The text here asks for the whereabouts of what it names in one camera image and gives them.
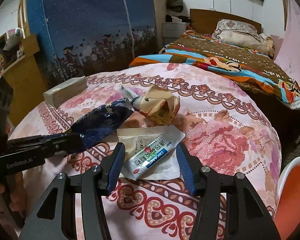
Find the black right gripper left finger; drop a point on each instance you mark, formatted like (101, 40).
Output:
(53, 217)

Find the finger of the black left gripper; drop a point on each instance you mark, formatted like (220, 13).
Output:
(44, 138)
(63, 147)

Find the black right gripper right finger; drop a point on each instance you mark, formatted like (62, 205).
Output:
(246, 215)

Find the dark blue snack bag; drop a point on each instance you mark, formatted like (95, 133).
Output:
(103, 120)

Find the white medicine sachet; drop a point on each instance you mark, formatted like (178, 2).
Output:
(142, 161)

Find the beige paper pouch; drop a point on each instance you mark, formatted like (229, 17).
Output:
(136, 139)

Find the white blue toothpaste tube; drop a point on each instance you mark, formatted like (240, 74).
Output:
(133, 98)

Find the orange white trash bin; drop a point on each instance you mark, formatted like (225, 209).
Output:
(287, 218)

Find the beige cardboard box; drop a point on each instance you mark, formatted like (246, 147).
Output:
(65, 91)

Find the wooden cabinet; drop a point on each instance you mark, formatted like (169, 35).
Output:
(26, 80)

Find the crumpled brown paper bag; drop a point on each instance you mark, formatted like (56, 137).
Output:
(159, 105)

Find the blue fabric wardrobe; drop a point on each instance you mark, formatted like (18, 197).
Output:
(85, 37)

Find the brown colourful bed blanket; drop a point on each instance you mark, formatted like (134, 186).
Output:
(250, 69)

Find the white nightstand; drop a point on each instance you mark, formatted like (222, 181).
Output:
(172, 31)

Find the pink curtain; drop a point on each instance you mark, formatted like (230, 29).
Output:
(288, 57)

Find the grey hanging handbag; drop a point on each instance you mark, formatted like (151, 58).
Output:
(175, 5)

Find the wooden headboard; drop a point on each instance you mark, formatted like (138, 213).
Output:
(205, 21)

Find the floral pillow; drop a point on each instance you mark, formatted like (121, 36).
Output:
(243, 35)

